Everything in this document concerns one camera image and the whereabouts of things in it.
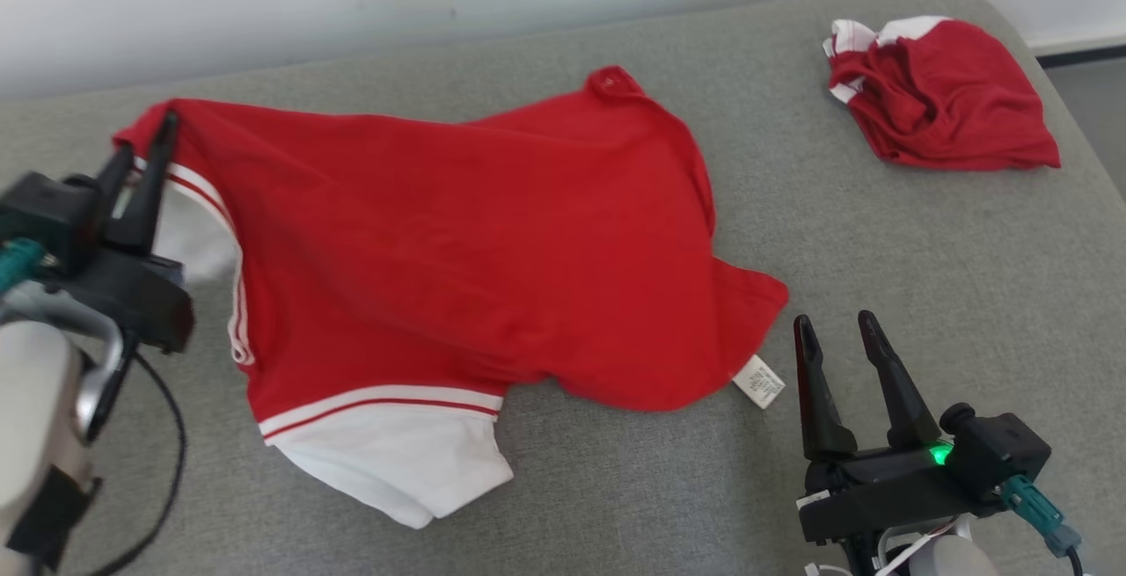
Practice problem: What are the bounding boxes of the red shorts with white trim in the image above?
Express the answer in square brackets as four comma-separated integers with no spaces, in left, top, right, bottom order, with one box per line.
[822,16,1063,172]

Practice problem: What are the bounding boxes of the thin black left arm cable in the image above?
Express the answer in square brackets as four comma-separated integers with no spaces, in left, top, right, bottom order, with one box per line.
[84,352,189,576]

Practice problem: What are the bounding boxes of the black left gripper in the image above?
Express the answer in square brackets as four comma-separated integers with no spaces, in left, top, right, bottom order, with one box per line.
[60,109,196,355]

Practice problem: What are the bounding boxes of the grey fabric sofa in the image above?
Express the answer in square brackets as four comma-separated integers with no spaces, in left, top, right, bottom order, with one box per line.
[0,0,1126,576]

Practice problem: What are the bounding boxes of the red white lettered jersey shirt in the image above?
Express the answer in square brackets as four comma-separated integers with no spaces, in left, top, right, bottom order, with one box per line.
[113,65,791,530]

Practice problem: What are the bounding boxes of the white wall baseboard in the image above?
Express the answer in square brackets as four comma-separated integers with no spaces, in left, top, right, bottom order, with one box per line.
[1025,25,1126,55]

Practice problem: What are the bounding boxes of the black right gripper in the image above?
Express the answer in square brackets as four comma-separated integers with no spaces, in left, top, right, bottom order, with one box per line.
[793,310,1005,547]

